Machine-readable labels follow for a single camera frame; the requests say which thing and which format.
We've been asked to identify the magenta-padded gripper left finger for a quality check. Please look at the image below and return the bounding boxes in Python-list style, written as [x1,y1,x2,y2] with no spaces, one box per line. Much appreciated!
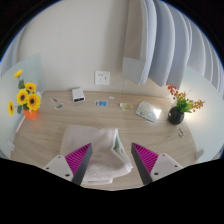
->
[42,142,94,186]

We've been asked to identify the glossy white booklet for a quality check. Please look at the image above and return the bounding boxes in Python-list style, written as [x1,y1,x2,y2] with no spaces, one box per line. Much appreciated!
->
[135,101,163,124]

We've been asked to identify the small white box device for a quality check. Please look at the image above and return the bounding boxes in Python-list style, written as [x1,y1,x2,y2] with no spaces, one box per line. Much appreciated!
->
[71,87,86,104]

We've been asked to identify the white wall socket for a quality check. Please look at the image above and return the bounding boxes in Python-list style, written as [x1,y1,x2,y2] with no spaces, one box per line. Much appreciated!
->
[94,70,112,87]

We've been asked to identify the grey white vertical blinds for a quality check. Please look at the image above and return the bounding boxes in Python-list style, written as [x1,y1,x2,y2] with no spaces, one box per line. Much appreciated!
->
[121,0,224,102]

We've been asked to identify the white curtain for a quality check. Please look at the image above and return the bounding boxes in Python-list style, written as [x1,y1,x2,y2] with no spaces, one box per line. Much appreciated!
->
[0,24,31,76]

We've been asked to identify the small white partition clip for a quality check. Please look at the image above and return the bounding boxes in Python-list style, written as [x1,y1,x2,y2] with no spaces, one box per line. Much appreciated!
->
[6,139,16,152]
[195,148,205,161]

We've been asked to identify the orange round vase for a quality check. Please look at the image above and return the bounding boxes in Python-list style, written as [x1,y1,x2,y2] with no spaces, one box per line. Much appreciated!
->
[23,108,40,121]

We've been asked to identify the frosted glass desk partition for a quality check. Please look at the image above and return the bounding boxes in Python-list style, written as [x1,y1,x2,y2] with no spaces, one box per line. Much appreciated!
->
[0,53,46,160]
[173,66,224,162]

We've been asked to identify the small blue card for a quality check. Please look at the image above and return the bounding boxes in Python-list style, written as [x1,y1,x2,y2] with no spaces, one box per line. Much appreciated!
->
[94,99,109,108]

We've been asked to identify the orange and green plant sprig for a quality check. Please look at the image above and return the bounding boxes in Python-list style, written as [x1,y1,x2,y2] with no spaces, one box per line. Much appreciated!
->
[165,83,205,115]

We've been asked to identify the yellow sunflower bunch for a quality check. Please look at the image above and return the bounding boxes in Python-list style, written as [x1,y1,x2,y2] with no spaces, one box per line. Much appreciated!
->
[7,68,42,117]

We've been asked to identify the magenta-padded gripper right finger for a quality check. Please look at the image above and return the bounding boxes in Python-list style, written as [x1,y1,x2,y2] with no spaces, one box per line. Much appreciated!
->
[130,142,184,186]

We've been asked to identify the black round vase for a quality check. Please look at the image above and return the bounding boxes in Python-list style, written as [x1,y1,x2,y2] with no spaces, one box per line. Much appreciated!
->
[167,106,186,126]

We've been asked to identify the beige towel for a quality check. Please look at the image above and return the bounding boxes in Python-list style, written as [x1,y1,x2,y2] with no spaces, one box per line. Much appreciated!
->
[59,124,134,186]

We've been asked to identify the small yellow sticker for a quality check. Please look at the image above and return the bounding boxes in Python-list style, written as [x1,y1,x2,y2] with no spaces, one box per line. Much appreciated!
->
[119,102,134,113]

